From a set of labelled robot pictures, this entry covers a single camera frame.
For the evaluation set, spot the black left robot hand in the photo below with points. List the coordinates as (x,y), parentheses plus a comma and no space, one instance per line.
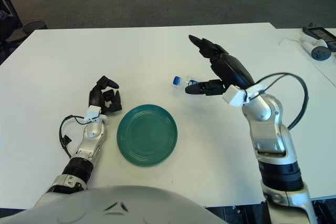
(94,98)

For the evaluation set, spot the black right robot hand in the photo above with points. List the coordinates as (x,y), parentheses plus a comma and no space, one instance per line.
(231,69)

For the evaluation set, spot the clear plastic bottle blue cap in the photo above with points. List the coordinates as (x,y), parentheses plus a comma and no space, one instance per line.
(176,80)

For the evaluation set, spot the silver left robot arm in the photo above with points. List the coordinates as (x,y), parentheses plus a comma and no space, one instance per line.
(93,130)

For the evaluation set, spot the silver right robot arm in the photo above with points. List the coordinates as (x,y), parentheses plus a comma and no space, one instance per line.
(267,129)

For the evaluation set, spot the green ceramic plate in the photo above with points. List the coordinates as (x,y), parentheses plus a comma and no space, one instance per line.
(147,134)

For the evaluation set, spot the white grey handheld controller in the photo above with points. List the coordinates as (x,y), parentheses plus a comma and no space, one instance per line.
(319,52)

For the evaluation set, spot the dark handheld screen device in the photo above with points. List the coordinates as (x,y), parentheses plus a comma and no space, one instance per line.
(319,33)

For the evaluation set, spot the grey robot torso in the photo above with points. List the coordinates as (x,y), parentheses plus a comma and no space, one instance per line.
(105,205)

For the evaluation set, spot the black office chair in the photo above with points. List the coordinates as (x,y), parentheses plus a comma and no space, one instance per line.
(10,19)

